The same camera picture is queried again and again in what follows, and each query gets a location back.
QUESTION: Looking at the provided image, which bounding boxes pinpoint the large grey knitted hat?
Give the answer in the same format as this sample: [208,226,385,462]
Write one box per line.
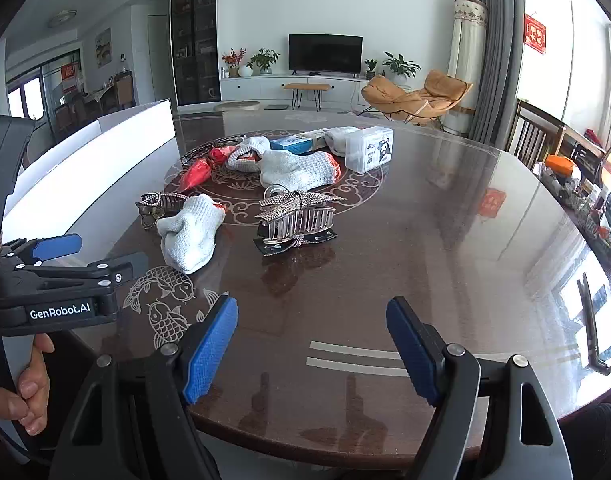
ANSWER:
[225,136,272,172]

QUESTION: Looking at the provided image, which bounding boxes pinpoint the wall painting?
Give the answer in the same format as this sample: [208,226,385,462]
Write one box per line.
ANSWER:
[95,27,112,67]

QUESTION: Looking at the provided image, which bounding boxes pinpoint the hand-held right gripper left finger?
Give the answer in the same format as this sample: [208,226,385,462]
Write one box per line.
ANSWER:
[50,295,239,480]

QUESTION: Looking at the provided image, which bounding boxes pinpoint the red packet with cord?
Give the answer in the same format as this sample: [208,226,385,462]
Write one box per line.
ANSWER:
[179,146,236,193]

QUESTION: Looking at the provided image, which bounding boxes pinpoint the blue white ointment box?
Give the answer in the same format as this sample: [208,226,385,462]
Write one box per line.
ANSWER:
[270,129,332,156]

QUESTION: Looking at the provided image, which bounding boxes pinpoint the black television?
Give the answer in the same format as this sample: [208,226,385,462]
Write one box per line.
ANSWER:
[288,34,363,74]

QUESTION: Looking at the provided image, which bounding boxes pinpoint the red wall hanging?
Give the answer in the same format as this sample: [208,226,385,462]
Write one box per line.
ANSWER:
[524,14,547,55]

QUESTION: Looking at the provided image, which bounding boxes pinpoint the red door banner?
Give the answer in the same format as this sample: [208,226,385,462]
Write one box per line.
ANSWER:
[61,63,81,94]

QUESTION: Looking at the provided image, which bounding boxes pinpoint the bushy green potted plant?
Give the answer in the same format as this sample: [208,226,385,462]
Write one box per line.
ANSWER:
[246,48,281,76]

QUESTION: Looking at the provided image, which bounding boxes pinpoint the black framed glasses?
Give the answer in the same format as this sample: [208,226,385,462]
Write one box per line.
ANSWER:
[178,134,248,167]

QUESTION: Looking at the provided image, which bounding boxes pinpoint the black bent metal bar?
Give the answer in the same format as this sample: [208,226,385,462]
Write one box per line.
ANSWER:
[577,274,611,377]

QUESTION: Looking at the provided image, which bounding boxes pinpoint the white television cabinet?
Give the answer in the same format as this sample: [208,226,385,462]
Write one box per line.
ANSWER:
[220,74,381,107]

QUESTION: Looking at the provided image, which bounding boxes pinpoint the grey knit glove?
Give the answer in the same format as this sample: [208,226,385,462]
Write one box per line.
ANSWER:
[259,150,343,189]
[158,194,226,275]
[324,126,361,157]

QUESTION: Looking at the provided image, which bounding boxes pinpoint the grey curtain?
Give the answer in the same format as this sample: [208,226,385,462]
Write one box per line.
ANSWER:
[468,0,524,147]

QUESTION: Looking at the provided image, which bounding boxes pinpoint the wooden bench with hairpin legs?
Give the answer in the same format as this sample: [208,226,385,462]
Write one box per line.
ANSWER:
[284,82,332,110]

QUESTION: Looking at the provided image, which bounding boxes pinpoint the round ceiling light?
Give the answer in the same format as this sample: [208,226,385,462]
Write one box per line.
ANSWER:
[48,10,79,29]

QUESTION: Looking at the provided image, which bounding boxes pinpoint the white storage box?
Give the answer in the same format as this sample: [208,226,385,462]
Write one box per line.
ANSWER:
[0,99,182,266]

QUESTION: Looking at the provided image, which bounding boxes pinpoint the cluttered wooden side table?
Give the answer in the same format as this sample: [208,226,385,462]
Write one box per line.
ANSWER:
[533,125,611,311]

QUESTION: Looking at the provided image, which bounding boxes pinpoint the wooden dining set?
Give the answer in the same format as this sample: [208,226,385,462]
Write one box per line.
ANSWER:
[55,71,137,129]

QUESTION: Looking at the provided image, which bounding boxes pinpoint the rhinestone bow hair claw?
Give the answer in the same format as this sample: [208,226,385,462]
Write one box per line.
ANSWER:
[255,186,347,247]

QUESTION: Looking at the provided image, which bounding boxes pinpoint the person's left hand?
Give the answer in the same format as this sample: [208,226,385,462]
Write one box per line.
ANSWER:
[0,332,56,437]

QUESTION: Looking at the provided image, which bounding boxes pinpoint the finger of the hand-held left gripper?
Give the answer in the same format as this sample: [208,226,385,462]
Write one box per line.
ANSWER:
[4,233,84,264]
[16,252,150,294]

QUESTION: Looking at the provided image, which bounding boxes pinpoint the dark glass display cabinet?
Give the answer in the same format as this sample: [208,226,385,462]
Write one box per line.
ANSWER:
[170,0,221,107]

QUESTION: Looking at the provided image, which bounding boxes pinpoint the bronze rhinestone hair claw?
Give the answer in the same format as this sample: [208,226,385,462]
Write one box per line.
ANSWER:
[135,191,187,231]

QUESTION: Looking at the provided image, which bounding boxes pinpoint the clear plastic cartoon box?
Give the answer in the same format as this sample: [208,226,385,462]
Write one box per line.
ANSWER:
[344,126,395,173]

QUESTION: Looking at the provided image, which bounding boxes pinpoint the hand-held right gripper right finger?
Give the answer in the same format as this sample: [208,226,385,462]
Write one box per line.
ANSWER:
[385,296,576,480]

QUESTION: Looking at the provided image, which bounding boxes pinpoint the covered standing air conditioner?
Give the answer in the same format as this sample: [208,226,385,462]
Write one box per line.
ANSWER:
[445,0,489,137]

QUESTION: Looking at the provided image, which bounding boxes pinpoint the large leafy potted plant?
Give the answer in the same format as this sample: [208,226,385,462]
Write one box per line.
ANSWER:
[382,52,421,85]

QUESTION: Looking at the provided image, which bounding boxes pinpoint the wooden chair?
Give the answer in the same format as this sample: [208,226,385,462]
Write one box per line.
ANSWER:
[505,100,567,172]

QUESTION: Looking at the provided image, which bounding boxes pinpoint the orange lounge chair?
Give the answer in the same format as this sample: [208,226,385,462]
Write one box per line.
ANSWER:
[361,70,473,129]

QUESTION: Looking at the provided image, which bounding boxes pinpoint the orange box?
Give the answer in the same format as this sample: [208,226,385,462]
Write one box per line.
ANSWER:
[544,154,582,175]

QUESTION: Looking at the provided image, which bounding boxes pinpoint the red flower arrangement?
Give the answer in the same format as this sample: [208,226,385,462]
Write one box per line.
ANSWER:
[222,49,247,79]

